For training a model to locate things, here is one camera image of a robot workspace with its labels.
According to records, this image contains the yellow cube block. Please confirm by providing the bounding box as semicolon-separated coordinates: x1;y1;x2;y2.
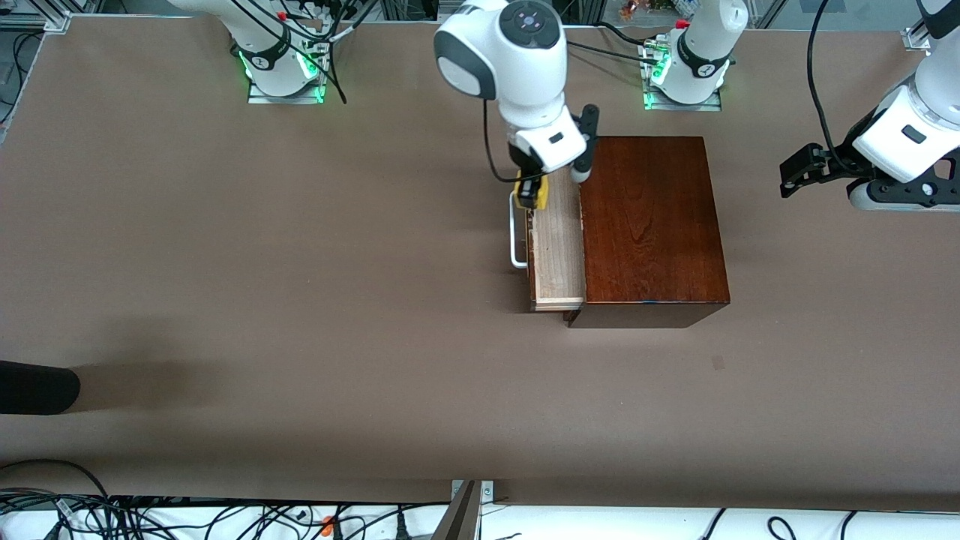
514;169;550;210

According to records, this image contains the wooden drawer with white handle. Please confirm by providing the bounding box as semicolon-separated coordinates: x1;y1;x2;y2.
509;176;588;314

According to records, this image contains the dark wooden drawer cabinet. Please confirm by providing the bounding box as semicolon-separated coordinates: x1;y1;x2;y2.
566;136;731;329

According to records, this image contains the brown table cover sheet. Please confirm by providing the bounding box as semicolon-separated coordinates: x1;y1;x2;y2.
0;15;960;515

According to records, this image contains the black foam cylinder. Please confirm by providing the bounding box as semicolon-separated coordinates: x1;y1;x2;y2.
0;360;81;416

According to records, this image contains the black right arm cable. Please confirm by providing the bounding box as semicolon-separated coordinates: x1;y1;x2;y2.
229;0;520;185

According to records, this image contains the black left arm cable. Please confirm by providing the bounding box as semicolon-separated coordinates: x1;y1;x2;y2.
805;0;850;163

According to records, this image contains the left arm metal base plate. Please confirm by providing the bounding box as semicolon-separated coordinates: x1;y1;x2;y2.
643;81;723;113

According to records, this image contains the black cable by arm base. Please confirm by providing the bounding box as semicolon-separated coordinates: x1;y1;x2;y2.
566;21;670;70

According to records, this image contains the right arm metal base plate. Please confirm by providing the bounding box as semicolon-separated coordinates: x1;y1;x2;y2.
247;73;326;105

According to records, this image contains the small metal bracket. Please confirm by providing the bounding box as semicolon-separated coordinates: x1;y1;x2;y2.
450;480;496;512

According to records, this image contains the dark angled mount pole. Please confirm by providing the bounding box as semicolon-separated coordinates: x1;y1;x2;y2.
431;480;482;540

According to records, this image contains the black curved cable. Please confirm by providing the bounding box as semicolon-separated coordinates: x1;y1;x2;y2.
0;459;112;502

